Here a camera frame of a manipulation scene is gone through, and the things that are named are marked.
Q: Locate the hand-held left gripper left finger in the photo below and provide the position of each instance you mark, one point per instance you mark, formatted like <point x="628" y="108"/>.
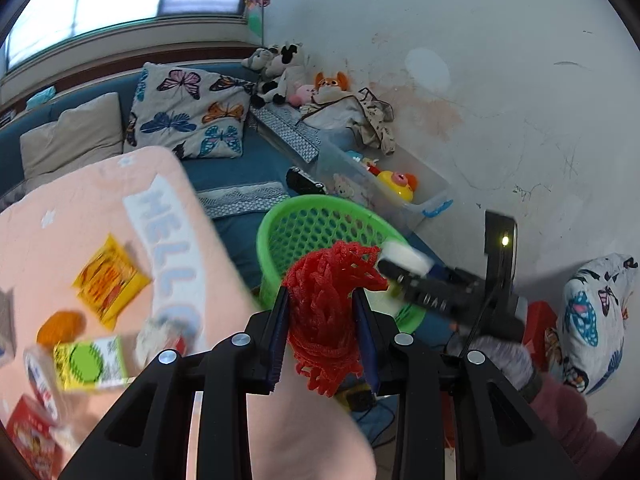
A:
<point x="277" y="345"/>

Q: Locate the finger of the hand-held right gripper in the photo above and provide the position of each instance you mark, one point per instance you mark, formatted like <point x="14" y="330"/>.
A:
<point x="430" y="294"/>
<point x="465" y="278"/>

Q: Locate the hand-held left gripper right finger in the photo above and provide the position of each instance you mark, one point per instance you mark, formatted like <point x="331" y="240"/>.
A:
<point x="367" y="350"/>

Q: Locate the white paper cup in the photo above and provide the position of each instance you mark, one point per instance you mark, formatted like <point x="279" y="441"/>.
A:
<point x="406" y="256"/>

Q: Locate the red foam net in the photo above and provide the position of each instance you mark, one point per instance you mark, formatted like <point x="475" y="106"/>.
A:
<point x="325" y="305"/>

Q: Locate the clear plastic wrapper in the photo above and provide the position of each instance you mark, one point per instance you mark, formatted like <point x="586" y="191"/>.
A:
<point x="157" y="337"/>

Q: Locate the green plastic basket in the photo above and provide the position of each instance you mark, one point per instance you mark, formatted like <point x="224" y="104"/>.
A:
<point x="310" y="225"/>

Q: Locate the green yellow drink carton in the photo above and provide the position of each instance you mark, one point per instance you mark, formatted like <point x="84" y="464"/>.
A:
<point x="90" y="364"/>

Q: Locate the red cardboard box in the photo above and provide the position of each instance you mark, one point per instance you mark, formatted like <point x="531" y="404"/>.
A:
<point x="30" y="435"/>

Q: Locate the person's right forearm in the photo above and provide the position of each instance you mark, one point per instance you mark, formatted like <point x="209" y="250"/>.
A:
<point x="570" y="430"/>

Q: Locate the person's right hand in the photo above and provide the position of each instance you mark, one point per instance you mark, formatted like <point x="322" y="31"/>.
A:
<point x="510" y="360"/>

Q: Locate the butterfly print pillow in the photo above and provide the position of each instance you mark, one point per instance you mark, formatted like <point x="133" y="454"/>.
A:
<point x="185" y="110"/>
<point x="600" y="320"/>

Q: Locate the yellow toy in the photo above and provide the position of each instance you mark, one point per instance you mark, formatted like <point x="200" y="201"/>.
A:
<point x="395" y="187"/>

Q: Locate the clear plastic storage box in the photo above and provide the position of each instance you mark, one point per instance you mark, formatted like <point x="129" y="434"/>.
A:
<point x="350" y="175"/>

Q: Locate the grey patterned lace cloth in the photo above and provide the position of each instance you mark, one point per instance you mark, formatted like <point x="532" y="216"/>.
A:
<point x="290" y="132"/>
<point x="240" y="197"/>

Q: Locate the black toy car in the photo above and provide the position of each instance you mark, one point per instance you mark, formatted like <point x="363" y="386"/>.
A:
<point x="305" y="182"/>

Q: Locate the yellow snack packet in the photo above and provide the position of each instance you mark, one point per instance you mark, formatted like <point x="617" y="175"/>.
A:
<point x="107" y="280"/>

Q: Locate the blue sofa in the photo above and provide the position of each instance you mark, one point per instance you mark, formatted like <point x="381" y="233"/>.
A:
<point x="250" y="160"/>

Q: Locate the beige patterned cloth bag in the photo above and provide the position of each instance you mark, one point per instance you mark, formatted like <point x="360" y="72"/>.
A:
<point x="345" y="117"/>

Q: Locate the orange fox plush toy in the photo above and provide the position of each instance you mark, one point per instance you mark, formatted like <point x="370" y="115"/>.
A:
<point x="330" y="86"/>

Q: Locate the pink plush toy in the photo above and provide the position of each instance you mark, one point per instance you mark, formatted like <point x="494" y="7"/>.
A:
<point x="304" y="94"/>

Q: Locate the white printed packet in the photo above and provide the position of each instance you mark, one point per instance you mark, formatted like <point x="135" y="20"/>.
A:
<point x="42" y="385"/>

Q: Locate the cow plush toy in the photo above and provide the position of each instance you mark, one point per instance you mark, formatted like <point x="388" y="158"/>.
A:
<point x="280" y="77"/>

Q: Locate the grey plush toy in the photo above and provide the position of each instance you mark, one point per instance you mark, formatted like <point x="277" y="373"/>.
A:
<point x="256" y="57"/>

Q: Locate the beige pillow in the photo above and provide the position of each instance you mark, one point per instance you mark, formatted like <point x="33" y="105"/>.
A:
<point x="70" y="140"/>

